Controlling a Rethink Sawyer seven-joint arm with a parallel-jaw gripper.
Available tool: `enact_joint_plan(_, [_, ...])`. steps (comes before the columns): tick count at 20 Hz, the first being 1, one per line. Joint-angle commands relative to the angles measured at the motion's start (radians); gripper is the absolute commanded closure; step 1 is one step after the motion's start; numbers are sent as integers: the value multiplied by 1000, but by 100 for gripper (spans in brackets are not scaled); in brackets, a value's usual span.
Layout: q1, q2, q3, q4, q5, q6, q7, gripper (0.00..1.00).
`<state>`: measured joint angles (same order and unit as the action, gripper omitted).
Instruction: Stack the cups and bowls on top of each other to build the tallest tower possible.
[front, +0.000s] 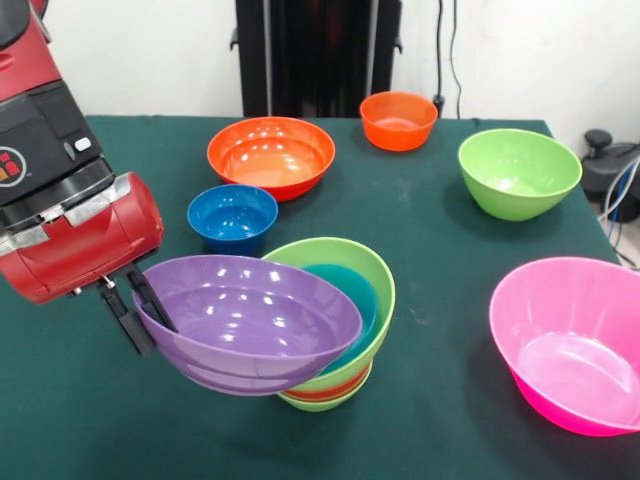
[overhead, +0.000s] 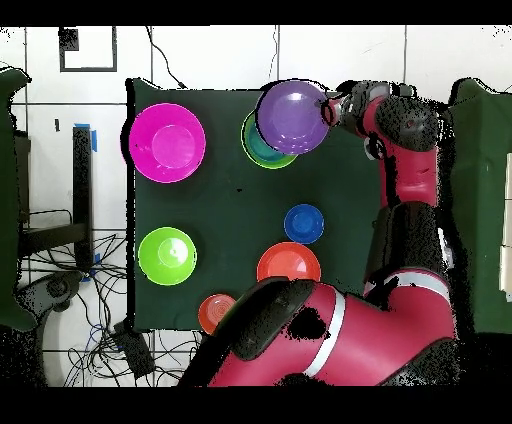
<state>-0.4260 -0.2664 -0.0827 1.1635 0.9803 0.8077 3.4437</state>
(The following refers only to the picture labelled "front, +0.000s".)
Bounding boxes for large pink bowl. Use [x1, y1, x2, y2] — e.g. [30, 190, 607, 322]
[488, 256, 640, 438]

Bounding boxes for large green bowl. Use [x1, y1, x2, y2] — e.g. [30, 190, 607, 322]
[458, 128, 584, 222]
[261, 236, 397, 394]

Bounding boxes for tangle of floor cables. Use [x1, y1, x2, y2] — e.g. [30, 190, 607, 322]
[597, 157, 640, 269]

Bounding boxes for small dark blue bowl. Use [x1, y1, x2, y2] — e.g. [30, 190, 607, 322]
[186, 183, 279, 258]

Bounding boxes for small green bowl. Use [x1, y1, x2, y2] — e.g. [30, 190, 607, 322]
[277, 362, 374, 413]

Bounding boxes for small translucent orange bowl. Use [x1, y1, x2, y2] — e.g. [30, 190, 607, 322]
[359, 90, 440, 153]
[282, 357, 372, 402]

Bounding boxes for light blue translucent bowl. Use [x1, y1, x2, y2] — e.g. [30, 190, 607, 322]
[299, 263, 380, 376]

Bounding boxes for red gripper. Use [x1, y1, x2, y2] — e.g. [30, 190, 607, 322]
[0, 171, 180, 357]

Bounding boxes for large orange bowl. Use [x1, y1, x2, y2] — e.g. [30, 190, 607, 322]
[206, 116, 336, 203]

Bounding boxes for purple bowl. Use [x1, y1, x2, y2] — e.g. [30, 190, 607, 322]
[131, 254, 364, 397]

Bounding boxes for black wall cable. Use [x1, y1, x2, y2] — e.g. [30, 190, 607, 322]
[429, 0, 464, 120]

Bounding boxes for dark green table cloth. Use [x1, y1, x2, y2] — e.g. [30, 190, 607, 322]
[0, 115, 640, 480]

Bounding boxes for black office chair base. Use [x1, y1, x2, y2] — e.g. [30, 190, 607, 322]
[582, 128, 640, 211]

